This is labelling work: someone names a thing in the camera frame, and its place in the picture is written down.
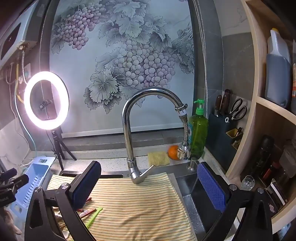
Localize small clear glass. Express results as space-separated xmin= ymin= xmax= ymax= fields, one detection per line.
xmin=240 ymin=175 xmax=255 ymax=191

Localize striped yellow cloth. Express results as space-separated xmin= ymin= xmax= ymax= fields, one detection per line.
xmin=46 ymin=172 xmax=197 ymax=241

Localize chrome sink knob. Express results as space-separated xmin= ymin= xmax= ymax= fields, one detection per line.
xmin=187 ymin=158 xmax=198 ymax=171

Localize large dark sauce jug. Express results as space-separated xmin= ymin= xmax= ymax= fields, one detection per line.
xmin=264 ymin=28 xmax=292 ymax=109

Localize dark blue knife block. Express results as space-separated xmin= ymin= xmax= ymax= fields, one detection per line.
xmin=205 ymin=112 xmax=244 ymax=173

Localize light blue drainer rack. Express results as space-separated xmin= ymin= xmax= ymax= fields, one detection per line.
xmin=5 ymin=156 xmax=56 ymax=215

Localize green plastic stick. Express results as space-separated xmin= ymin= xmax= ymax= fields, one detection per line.
xmin=85 ymin=207 xmax=103 ymax=229

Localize green dish soap bottle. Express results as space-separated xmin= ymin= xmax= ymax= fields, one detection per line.
xmin=188 ymin=99 xmax=209 ymax=161

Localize black tripod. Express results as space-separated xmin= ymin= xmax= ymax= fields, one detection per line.
xmin=49 ymin=126 xmax=77 ymax=171

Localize beaded blind cord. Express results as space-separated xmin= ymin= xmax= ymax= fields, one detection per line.
xmin=194 ymin=0 xmax=210 ymax=117

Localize green cable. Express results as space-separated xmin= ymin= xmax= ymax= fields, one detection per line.
xmin=14 ymin=88 xmax=37 ymax=158

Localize yellow hose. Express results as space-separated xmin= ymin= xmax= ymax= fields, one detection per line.
xmin=14 ymin=62 xmax=25 ymax=105

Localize orange fruit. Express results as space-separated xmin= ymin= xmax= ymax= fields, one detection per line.
xmin=168 ymin=145 xmax=180 ymax=160

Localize black-handled scissors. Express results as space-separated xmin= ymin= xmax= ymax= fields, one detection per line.
xmin=230 ymin=98 xmax=248 ymax=121

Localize grape print window blind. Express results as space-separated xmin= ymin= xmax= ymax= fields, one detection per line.
xmin=50 ymin=0 xmax=195 ymax=134

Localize person's left hand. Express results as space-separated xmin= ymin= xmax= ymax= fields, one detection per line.
xmin=3 ymin=209 xmax=22 ymax=235

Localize steel sink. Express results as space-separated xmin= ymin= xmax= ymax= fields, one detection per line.
xmin=59 ymin=169 xmax=241 ymax=241

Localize chrome faucet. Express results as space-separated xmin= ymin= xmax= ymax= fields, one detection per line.
xmin=122 ymin=88 xmax=191 ymax=185

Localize clear plastic container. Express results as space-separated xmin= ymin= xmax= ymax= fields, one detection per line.
xmin=278 ymin=139 xmax=296 ymax=179

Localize yellow sponge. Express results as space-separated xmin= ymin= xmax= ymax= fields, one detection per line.
xmin=148 ymin=152 xmax=170 ymax=167

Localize white cable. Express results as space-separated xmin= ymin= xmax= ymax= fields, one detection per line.
xmin=5 ymin=62 xmax=31 ymax=168

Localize black packet white stripe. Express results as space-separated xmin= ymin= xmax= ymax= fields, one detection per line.
xmin=264 ymin=178 xmax=290 ymax=212

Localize dark-handled knife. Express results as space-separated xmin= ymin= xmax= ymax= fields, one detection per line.
xmin=221 ymin=89 xmax=232 ymax=116
xmin=214 ymin=95 xmax=223 ymax=117

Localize ring light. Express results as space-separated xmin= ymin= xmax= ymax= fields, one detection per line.
xmin=24 ymin=71 xmax=70 ymax=131

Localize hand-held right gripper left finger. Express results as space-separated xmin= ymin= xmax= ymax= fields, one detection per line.
xmin=24 ymin=160 xmax=102 ymax=241

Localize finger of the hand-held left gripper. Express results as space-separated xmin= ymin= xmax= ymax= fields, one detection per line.
xmin=7 ymin=174 xmax=29 ymax=191
xmin=0 ymin=168 xmax=18 ymax=181

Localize dark glass bottle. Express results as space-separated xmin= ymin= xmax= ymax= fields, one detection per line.
xmin=252 ymin=135 xmax=275 ymax=184

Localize wall water heater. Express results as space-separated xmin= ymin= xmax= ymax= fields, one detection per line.
xmin=0 ymin=0 xmax=45 ymax=70

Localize wooden shelf unit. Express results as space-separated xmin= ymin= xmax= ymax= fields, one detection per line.
xmin=225 ymin=0 xmax=296 ymax=235

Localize white wall socket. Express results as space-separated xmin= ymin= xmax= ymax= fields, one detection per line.
xmin=23 ymin=63 xmax=32 ymax=80

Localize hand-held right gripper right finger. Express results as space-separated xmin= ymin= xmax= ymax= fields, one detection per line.
xmin=196 ymin=162 xmax=274 ymax=241

